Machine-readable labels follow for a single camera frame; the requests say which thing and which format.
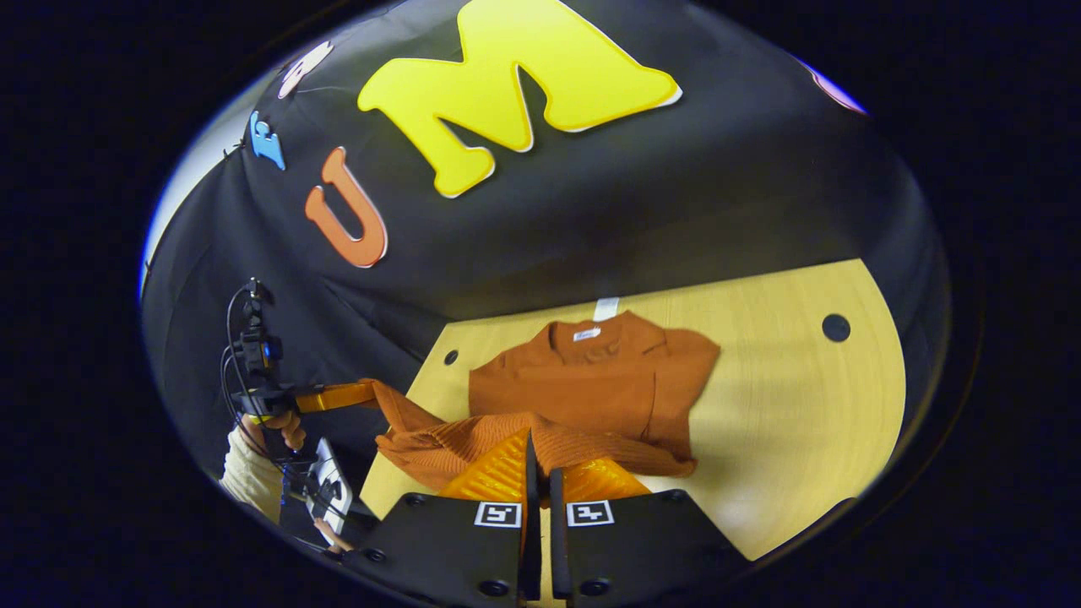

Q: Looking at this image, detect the black backdrop cloth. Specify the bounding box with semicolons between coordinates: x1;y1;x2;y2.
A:
139;0;951;524

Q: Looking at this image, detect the white black-printed item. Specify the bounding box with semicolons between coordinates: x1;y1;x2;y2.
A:
306;437;354;541

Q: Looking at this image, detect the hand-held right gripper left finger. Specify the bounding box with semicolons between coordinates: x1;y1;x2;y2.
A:
342;429;541;608

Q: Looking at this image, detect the orange coat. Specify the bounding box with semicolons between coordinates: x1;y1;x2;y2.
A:
359;311;721;492

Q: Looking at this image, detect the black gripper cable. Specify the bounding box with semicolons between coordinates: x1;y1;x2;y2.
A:
220;285;258;461

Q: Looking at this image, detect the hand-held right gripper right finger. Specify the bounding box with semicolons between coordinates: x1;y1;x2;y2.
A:
549;459;752;608

